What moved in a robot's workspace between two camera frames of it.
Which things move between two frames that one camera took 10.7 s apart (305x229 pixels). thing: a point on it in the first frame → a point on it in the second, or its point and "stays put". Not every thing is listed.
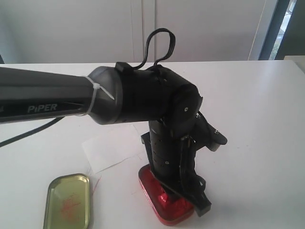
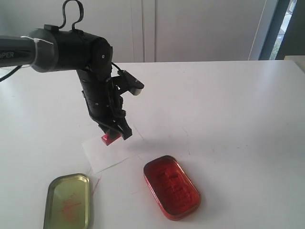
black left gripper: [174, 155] → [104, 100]
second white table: [299, 59] stays put
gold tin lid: [67, 205] stays put
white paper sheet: [111, 148] stays put
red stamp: [163, 198] → [107, 141]
